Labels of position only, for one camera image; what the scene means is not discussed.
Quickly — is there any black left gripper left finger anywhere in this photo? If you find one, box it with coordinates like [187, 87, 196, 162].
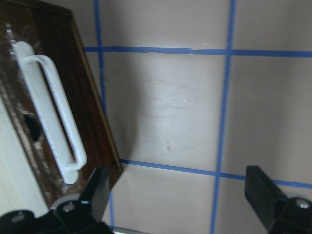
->
[51, 167, 110, 222]

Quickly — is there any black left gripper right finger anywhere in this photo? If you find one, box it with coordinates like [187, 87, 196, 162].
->
[245, 166, 312, 234]

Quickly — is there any cream white cabinet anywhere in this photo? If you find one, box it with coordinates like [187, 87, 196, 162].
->
[0, 101, 48, 216]

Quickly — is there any white drawer handle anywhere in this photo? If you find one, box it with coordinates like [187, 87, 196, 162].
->
[13, 41, 87, 184]

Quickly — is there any dark brown wooden drawer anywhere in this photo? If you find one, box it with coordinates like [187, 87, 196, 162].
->
[0, 0, 123, 205]

